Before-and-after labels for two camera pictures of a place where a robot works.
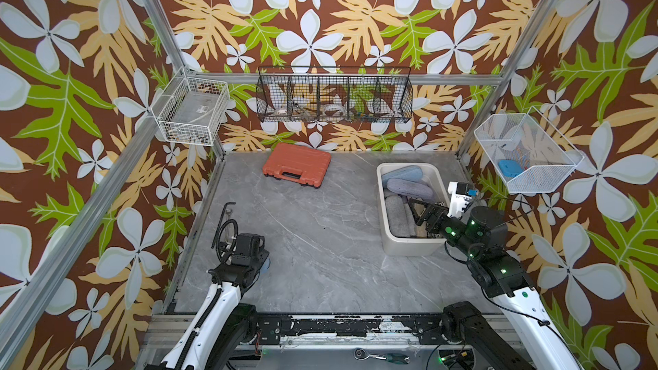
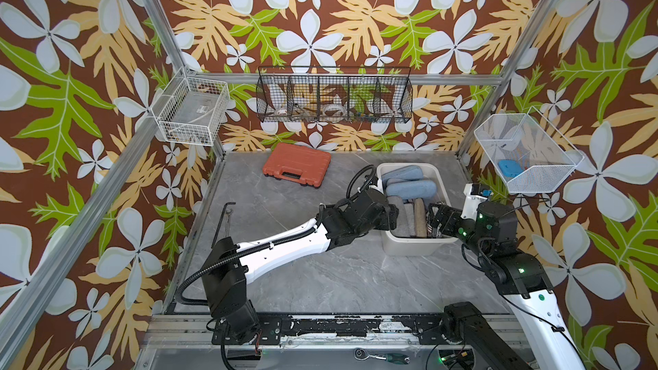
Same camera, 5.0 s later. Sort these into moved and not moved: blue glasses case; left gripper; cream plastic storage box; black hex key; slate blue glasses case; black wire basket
Moved: slate blue glasses case; left gripper
Not moved: black hex key; cream plastic storage box; black wire basket; blue glasses case
